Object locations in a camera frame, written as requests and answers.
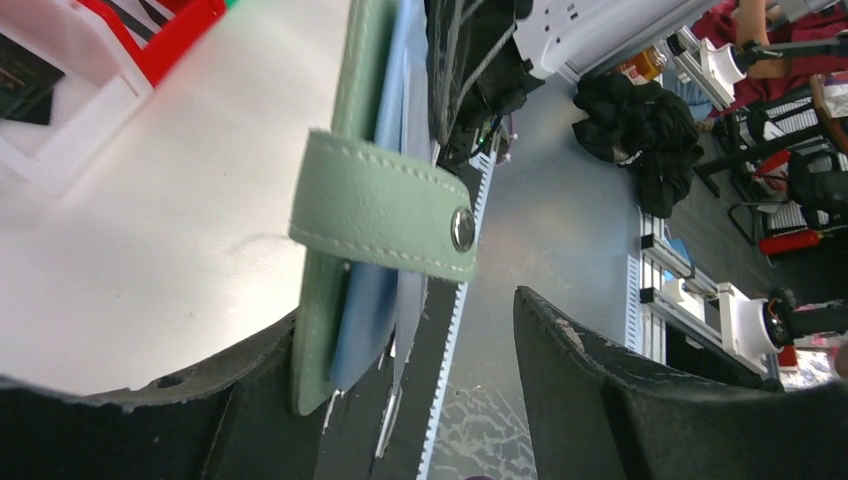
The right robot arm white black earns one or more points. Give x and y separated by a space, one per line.
486 57

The white slotted cable duct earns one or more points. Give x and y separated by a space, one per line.
484 164

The black cloth heap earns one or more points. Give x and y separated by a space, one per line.
646 129

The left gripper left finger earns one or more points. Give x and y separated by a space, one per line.
228 417

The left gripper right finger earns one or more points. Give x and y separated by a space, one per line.
597 410

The red plastic bin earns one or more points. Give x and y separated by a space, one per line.
155 60

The white cards in red bin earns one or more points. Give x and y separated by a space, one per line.
142 18

